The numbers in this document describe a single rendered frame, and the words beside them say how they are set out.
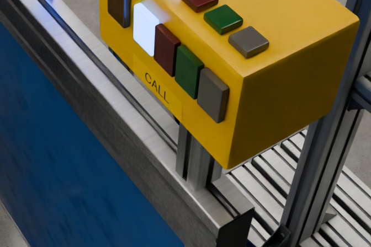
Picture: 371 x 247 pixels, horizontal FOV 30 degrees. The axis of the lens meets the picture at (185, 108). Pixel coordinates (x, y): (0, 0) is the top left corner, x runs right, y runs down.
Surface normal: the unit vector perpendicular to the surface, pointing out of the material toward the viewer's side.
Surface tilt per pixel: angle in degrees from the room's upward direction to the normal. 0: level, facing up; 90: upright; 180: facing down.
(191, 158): 90
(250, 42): 0
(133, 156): 90
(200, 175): 90
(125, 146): 90
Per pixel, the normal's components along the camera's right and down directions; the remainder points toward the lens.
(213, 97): -0.80, 0.40
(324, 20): 0.07, -0.68
